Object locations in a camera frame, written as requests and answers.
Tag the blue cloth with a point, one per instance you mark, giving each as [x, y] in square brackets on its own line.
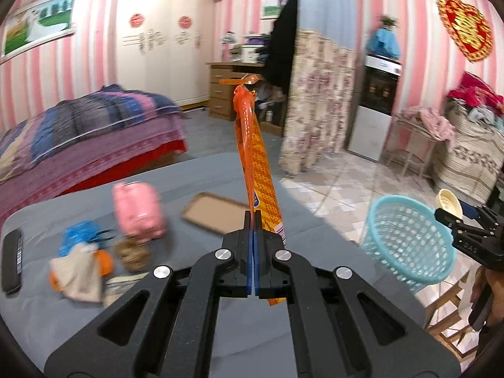
[384, 45]

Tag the blue plastic bag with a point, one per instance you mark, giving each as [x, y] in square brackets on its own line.
[78, 236]

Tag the wooden desk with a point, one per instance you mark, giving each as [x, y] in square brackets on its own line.
[222, 90]

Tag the blue and floral curtain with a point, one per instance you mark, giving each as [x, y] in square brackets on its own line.
[319, 106]

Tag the red heart wall decoration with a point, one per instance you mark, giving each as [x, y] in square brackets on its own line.
[466, 27]

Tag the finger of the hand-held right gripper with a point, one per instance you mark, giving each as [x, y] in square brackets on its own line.
[470, 209]
[449, 218]

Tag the red round paper sticker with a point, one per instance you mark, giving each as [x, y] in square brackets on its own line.
[184, 22]
[137, 20]

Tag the black hanging garment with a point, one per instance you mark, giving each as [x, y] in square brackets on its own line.
[281, 47]

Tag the pink piggy bank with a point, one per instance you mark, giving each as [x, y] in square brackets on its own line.
[139, 210]

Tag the brown phone case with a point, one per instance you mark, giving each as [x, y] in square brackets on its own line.
[208, 212]

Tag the bed with purple sheet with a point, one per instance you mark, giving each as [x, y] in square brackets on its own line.
[130, 161]

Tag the red cloth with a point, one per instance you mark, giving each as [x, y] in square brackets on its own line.
[476, 90]

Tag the framed wedding photo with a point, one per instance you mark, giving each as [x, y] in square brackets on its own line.
[35, 23]

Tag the dried plant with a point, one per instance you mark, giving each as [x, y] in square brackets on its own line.
[386, 21]

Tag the teal plastic basket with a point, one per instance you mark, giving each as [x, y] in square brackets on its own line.
[405, 236]

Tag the bed with striped blanket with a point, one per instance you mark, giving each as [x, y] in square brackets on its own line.
[98, 118]

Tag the white water dispenser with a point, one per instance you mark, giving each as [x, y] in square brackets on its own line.
[370, 134]

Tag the black phone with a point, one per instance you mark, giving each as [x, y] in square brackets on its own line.
[11, 262]

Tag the orange snack wrapper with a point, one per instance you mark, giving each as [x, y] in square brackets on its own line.
[260, 165]

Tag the pink clothes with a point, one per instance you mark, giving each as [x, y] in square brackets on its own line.
[429, 122]

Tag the silver snack wrapper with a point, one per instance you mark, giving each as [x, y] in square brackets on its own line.
[122, 287]

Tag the person's right hand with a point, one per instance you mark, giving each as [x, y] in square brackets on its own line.
[478, 283]

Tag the hamper with lace cover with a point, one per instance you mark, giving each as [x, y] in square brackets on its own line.
[468, 157]

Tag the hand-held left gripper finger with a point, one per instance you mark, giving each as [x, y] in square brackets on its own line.
[249, 271]
[256, 271]

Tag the wooden chair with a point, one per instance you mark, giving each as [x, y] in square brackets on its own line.
[453, 315]

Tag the grey napkin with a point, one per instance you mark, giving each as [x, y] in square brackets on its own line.
[78, 275]

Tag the white storage box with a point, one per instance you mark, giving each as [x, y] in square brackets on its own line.
[248, 53]

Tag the white wardrobe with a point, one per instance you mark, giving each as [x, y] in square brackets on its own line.
[165, 67]

